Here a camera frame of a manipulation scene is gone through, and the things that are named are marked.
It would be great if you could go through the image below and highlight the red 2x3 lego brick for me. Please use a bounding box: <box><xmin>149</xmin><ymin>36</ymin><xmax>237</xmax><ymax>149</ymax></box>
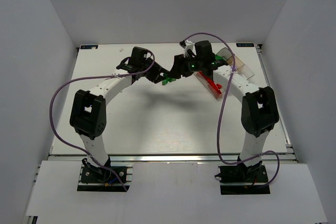
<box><xmin>209</xmin><ymin>83</ymin><xmax>222</xmax><ymax>94</ymax></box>

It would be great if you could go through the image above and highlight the red sloped lego brick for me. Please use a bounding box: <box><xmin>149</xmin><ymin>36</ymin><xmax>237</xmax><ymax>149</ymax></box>
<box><xmin>198</xmin><ymin>72</ymin><xmax>215</xmax><ymax>85</ymax></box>

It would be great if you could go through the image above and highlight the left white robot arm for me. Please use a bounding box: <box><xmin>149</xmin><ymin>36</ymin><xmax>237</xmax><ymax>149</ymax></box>
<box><xmin>70</xmin><ymin>47</ymin><xmax>168</xmax><ymax>167</ymax></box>

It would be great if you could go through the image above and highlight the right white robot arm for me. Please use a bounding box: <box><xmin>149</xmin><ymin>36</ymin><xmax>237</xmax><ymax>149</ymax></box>
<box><xmin>169</xmin><ymin>39</ymin><xmax>279</xmax><ymax>170</ymax></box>

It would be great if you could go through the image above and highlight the clear compartment container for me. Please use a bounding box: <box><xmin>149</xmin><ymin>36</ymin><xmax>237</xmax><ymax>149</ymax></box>
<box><xmin>194</xmin><ymin>47</ymin><xmax>259</xmax><ymax>102</ymax></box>

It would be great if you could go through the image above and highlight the blue label sticker right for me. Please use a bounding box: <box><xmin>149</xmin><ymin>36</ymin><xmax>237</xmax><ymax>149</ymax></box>
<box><xmin>236</xmin><ymin>42</ymin><xmax>255</xmax><ymax>47</ymax></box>

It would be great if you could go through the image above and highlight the blue label sticker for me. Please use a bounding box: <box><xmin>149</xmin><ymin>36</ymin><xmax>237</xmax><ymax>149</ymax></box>
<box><xmin>236</xmin><ymin>42</ymin><xmax>255</xmax><ymax>47</ymax></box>
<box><xmin>80</xmin><ymin>45</ymin><xmax>98</xmax><ymax>50</ymax></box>

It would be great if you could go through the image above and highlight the blue label sticker left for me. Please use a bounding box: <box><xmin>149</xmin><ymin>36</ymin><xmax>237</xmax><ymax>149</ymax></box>
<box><xmin>80</xmin><ymin>45</ymin><xmax>98</xmax><ymax>50</ymax></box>

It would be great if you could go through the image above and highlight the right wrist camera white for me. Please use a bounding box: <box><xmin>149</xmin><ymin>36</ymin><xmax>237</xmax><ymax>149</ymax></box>
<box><xmin>179</xmin><ymin>40</ymin><xmax>194</xmax><ymax>58</ymax></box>

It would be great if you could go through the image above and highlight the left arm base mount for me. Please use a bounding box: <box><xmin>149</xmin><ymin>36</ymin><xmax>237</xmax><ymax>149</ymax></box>
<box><xmin>77</xmin><ymin>158</ymin><xmax>132</xmax><ymax>193</ymax></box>

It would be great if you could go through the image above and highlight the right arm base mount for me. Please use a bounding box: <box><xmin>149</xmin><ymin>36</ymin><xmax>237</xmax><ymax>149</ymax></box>
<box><xmin>214</xmin><ymin>162</ymin><xmax>270</xmax><ymax>195</ymax></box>

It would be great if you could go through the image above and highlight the aluminium table rail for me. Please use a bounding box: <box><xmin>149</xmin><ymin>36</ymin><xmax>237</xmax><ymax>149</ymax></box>
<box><xmin>48</xmin><ymin>152</ymin><xmax>297</xmax><ymax>162</ymax></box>

